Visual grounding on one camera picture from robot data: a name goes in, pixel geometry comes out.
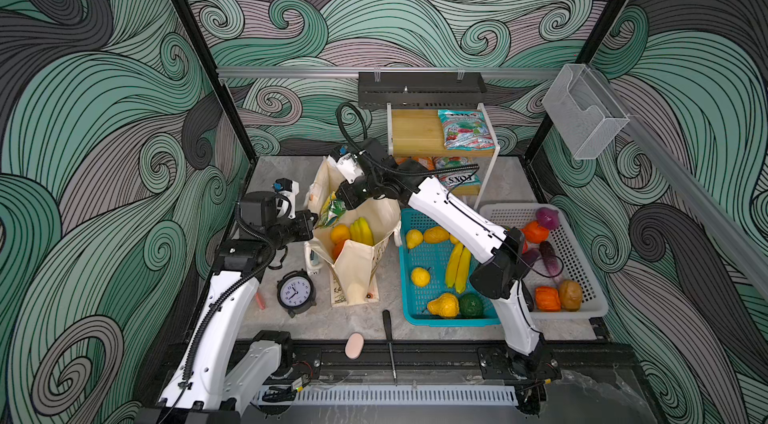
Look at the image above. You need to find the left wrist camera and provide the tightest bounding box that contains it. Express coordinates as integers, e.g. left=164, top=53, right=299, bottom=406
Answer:
left=273, top=178, right=299, bottom=219

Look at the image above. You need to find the clear acrylic wall holder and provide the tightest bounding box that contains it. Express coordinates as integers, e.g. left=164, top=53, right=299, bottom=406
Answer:
left=542, top=64, right=629, bottom=161

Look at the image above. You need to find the white wooden two-tier shelf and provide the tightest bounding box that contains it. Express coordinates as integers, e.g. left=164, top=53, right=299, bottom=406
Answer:
left=385, top=102, right=501, bottom=209

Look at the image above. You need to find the orange bell pepper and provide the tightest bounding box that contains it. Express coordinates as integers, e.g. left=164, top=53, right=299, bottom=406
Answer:
left=534, top=286, right=562, bottom=312

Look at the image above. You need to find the purple onion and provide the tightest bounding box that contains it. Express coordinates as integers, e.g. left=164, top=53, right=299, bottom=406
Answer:
left=535, top=207, right=560, bottom=231

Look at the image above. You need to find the white plastic basket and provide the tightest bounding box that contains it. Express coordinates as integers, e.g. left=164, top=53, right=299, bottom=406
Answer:
left=479, top=203, right=609, bottom=320

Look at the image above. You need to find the peach fruit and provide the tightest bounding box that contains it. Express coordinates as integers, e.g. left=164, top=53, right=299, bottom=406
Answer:
left=330, top=224, right=351, bottom=245

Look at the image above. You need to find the yellow lemon upper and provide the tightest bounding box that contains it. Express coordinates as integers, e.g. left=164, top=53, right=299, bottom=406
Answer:
left=406, top=229, right=424, bottom=250

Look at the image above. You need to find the green yellow snack bag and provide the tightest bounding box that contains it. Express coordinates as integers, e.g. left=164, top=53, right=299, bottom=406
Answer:
left=316, top=192, right=347, bottom=228

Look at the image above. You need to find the yellow lemon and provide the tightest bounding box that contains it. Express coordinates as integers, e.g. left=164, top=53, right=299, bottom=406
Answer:
left=410, top=267, right=431, bottom=288
left=406, top=229, right=424, bottom=250

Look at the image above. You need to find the teal Fox's candy bag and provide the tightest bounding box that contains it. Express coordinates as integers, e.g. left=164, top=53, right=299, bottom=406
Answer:
left=433, top=157, right=482, bottom=189

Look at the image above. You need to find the pink oval eraser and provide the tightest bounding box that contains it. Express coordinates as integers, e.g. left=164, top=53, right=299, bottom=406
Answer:
left=344, top=332, right=365, bottom=360

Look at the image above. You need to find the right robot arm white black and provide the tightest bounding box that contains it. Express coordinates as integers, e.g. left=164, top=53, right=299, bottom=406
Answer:
left=332, top=103, right=561, bottom=384

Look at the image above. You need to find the yellow mango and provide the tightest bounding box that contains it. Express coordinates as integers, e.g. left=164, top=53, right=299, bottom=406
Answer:
left=423, top=226, right=450, bottom=244

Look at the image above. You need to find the orange snack bag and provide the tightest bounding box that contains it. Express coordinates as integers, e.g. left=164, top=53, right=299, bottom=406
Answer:
left=395, top=157, right=436, bottom=171

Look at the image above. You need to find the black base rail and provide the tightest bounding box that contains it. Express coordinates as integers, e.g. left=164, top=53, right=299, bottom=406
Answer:
left=278, top=340, right=638, bottom=383

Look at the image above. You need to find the yellow pear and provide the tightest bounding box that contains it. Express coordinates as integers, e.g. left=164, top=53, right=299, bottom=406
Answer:
left=427, top=293, right=460, bottom=319

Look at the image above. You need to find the teal plastic basket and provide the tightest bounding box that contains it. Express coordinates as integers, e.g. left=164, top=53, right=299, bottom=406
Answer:
left=399, top=209, right=500, bottom=328

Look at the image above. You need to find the white cable duct strip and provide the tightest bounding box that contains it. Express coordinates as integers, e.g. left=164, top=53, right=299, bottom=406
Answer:
left=251, top=385, right=518, bottom=407

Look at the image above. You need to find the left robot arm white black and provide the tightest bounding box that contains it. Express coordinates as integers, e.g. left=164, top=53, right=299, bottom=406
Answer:
left=135, top=179, right=317, bottom=423

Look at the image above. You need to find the brown potato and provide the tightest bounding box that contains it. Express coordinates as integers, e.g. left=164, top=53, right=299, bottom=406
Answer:
left=558, top=280, right=583, bottom=312

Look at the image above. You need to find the orange tomato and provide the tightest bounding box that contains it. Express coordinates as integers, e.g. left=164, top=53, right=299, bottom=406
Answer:
left=522, top=221, right=550, bottom=245

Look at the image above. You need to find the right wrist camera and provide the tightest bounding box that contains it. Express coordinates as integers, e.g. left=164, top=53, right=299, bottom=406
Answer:
left=330, top=145, right=365, bottom=184

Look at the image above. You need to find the white stapler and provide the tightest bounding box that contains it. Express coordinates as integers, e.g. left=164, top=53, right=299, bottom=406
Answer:
left=305, top=260, right=324, bottom=276

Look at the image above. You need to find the orange tangerine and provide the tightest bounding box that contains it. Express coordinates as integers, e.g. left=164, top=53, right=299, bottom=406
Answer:
left=331, top=241, right=346, bottom=262

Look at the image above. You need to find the light purple eggplant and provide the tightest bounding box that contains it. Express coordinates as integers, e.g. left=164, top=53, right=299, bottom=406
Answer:
left=538, top=240, right=563, bottom=280

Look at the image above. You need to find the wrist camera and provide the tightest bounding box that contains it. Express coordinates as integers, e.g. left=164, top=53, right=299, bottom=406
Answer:
left=273, top=178, right=299, bottom=219
left=330, top=145, right=365, bottom=184

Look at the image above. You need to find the yellow lemon lower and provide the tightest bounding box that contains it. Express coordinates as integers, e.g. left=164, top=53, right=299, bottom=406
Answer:
left=410, top=267, right=431, bottom=288

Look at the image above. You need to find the teal red snack bag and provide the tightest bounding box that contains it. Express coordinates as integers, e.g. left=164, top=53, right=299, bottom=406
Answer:
left=438, top=110, right=495, bottom=151

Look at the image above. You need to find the large yellow banana bunch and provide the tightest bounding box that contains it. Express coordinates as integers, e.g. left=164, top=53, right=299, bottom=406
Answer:
left=349, top=217, right=375, bottom=247

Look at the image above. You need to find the cream canvas grocery bag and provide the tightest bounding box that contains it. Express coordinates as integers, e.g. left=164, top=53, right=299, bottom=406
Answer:
left=305, top=157, right=401, bottom=306

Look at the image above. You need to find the black alarm clock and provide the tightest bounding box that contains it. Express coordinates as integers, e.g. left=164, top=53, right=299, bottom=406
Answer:
left=277, top=270, right=316, bottom=318

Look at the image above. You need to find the green avocado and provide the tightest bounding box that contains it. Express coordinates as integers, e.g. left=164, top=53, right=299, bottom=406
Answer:
left=459, top=293, right=484, bottom=319

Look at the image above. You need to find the small yellow banana bunch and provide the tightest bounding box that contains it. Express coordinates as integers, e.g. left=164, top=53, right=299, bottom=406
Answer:
left=444, top=243, right=473, bottom=294

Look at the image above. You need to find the black screwdriver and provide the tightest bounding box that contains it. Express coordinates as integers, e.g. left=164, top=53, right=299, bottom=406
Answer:
left=382, top=310, right=397, bottom=383

